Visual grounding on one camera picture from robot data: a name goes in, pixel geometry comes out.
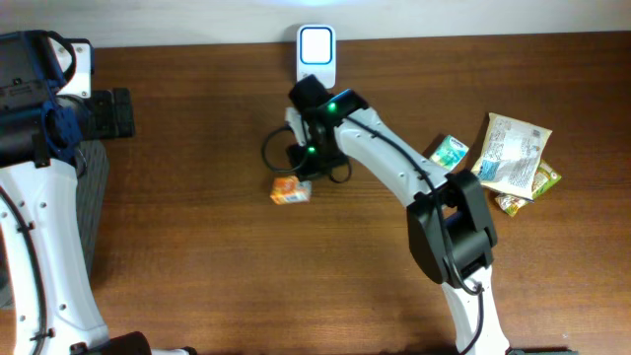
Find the orange Kleenex tissue pack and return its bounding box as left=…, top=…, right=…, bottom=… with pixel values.
left=270, top=176, right=313, bottom=205

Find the cream snack bag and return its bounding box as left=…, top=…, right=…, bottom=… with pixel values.
left=471, top=112, right=552, bottom=200

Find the green tea carton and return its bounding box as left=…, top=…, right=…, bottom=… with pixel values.
left=495, top=160, right=562, bottom=217

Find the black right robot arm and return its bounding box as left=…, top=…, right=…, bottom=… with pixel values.
left=286, top=75, right=511, bottom=354

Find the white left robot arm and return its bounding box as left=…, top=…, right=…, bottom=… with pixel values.
left=1, top=30, right=151, bottom=354

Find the white barcode scanner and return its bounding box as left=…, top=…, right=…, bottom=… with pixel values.
left=296, top=24, right=337, bottom=89

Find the grey plastic basket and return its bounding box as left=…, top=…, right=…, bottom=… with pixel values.
left=0, top=140, right=110, bottom=310

